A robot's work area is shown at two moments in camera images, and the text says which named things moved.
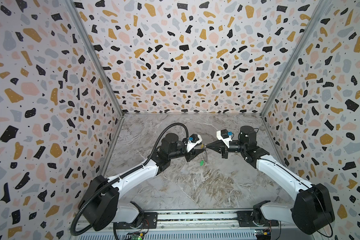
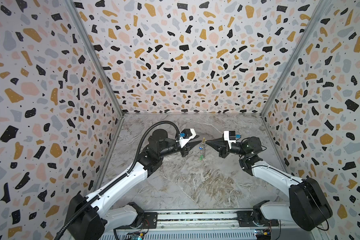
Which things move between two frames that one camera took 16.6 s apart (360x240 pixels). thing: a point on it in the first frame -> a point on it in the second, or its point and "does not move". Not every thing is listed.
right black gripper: (223, 148) does not move
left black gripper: (193, 153) -> (186, 149)
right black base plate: (245, 220) does not move
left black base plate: (149, 221) does not move
